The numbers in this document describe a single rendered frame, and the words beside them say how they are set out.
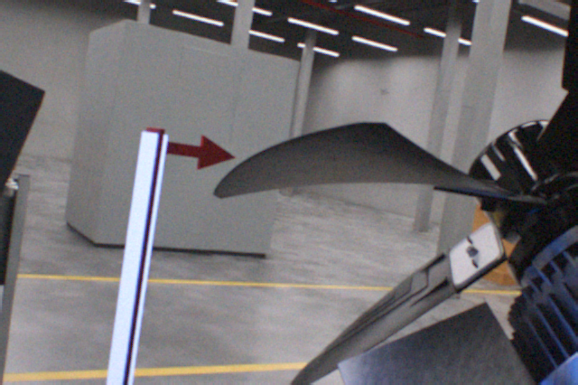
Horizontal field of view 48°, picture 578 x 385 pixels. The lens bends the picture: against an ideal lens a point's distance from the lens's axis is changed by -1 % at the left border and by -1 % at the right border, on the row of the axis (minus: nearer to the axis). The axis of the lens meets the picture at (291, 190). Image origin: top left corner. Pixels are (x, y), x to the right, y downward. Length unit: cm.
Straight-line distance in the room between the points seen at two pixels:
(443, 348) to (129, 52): 617
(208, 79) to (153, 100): 64
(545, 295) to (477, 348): 8
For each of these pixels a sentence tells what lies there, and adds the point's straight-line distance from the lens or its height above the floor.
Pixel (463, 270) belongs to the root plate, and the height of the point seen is 109.
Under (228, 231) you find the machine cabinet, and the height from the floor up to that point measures 27.
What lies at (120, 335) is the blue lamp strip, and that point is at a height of 105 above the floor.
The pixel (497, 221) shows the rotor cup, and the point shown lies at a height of 115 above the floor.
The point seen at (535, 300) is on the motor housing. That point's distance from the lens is 63.
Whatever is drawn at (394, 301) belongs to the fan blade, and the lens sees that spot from 78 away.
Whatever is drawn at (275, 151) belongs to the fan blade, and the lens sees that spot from 48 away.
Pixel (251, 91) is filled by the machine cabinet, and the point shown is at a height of 181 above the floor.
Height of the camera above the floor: 119
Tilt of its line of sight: 3 degrees down
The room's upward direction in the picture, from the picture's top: 9 degrees clockwise
